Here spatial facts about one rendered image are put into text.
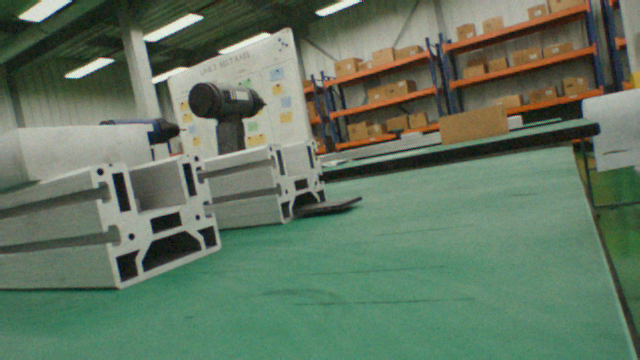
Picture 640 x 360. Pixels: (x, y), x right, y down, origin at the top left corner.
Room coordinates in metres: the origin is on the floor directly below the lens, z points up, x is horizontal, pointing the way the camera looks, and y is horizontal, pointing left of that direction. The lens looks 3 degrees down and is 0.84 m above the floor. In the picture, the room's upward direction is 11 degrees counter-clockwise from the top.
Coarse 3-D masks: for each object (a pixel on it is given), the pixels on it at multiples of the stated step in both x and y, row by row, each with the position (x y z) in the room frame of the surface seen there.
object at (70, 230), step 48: (0, 192) 0.35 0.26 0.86; (48, 192) 0.31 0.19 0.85; (96, 192) 0.30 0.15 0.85; (144, 192) 0.37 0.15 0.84; (192, 192) 0.35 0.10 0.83; (0, 240) 0.36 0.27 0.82; (48, 240) 0.34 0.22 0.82; (96, 240) 0.30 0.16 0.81; (144, 240) 0.30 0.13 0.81; (192, 240) 0.35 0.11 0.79; (0, 288) 0.37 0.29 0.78; (48, 288) 0.33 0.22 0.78; (96, 288) 0.30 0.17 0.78
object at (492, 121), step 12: (492, 108) 2.09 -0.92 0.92; (504, 108) 2.21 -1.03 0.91; (444, 120) 2.23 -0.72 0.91; (456, 120) 2.19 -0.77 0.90; (468, 120) 2.16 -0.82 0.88; (480, 120) 2.12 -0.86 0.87; (492, 120) 2.09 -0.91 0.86; (504, 120) 2.16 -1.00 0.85; (444, 132) 2.23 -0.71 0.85; (456, 132) 2.20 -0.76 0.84; (468, 132) 2.16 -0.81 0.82; (480, 132) 2.13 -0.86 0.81; (492, 132) 2.10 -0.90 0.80; (504, 132) 2.13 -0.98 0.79; (444, 144) 2.24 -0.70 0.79
